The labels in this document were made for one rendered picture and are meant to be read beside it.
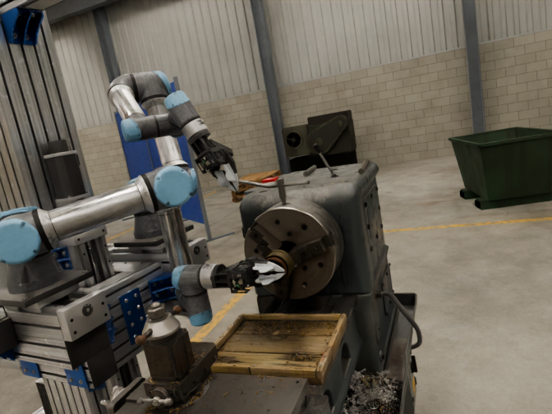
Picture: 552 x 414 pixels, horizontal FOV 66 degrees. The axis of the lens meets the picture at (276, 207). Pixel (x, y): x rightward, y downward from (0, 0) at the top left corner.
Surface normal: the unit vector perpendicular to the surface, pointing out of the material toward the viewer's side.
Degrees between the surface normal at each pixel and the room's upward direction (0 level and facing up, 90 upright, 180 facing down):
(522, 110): 90
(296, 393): 0
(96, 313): 90
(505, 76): 90
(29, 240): 91
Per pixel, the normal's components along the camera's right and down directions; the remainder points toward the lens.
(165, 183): 0.54, 0.05
